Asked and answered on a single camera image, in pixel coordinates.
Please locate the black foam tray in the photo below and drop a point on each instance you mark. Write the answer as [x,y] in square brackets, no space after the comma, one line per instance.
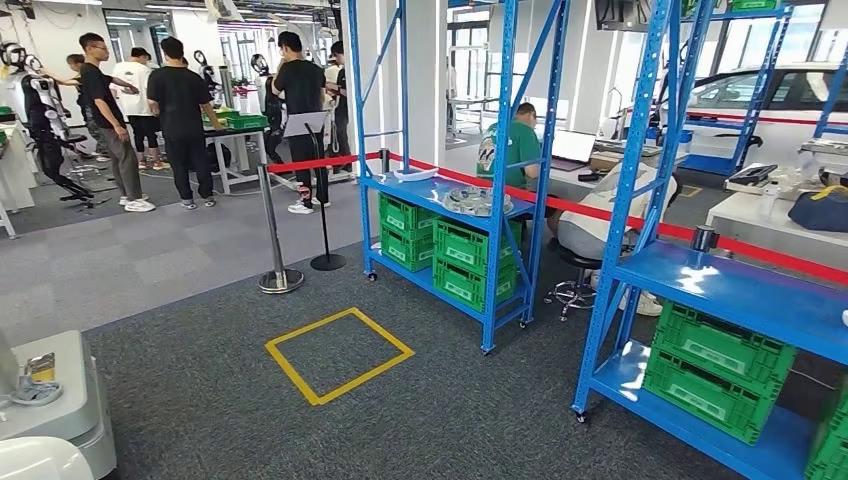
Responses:
[752,174]

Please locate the person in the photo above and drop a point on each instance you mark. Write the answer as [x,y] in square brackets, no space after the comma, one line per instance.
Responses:
[106,119]
[76,66]
[517,149]
[179,112]
[301,99]
[339,86]
[596,218]
[136,93]

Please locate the black white humanoid robot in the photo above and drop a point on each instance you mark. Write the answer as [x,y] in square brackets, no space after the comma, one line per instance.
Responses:
[205,73]
[265,86]
[40,112]

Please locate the black round stool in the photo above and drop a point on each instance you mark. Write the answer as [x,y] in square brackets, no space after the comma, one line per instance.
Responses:
[576,285]

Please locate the cardboard box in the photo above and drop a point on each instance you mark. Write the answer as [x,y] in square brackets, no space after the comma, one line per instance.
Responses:
[606,161]

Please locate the gold metal piece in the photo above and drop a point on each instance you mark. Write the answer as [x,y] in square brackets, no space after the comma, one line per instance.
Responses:
[36,381]

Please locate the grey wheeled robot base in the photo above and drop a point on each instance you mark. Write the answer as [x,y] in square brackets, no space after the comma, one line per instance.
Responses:
[66,397]

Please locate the black wall monitor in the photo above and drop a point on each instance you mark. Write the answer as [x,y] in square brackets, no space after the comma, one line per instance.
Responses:
[623,14]

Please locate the steel table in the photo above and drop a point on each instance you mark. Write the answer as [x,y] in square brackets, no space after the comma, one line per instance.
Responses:
[636,151]

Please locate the red barrier tape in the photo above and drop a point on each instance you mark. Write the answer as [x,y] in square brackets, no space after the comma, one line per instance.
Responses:
[596,208]
[762,119]

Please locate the black sign stand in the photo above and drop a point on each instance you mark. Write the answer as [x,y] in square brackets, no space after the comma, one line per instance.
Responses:
[322,199]

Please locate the black topped stanchion post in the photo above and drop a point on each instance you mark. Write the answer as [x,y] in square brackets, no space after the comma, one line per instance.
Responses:
[703,238]

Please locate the white desk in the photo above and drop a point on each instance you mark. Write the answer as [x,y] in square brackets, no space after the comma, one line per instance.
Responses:
[563,177]

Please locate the blue steel shelf rack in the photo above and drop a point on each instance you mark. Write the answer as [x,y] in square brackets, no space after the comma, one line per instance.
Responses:
[755,79]
[729,291]
[831,93]
[430,192]

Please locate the white car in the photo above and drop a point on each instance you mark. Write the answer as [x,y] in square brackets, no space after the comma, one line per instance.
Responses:
[788,136]

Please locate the open laptop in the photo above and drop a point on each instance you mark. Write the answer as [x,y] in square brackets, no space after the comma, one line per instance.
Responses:
[573,147]

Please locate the round silver metal part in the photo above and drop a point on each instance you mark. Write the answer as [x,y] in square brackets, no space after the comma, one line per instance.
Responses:
[474,201]

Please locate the silver stanchion post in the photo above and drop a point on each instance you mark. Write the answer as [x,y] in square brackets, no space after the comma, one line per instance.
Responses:
[384,161]
[273,225]

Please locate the white table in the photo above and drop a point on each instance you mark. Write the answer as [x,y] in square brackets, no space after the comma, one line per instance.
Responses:
[795,192]
[13,172]
[748,212]
[235,136]

